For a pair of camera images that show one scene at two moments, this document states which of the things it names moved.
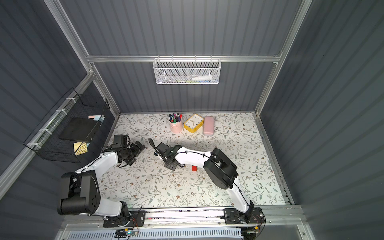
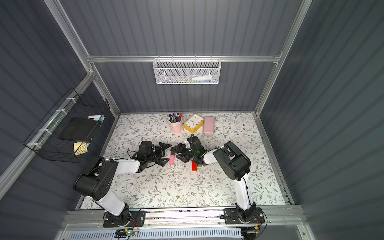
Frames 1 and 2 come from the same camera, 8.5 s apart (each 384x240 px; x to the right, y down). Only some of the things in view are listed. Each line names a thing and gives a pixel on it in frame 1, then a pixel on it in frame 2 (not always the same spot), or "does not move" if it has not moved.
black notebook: (79, 129) does not move
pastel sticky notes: (97, 117) does not move
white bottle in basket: (202, 77) does not move
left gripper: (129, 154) to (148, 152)
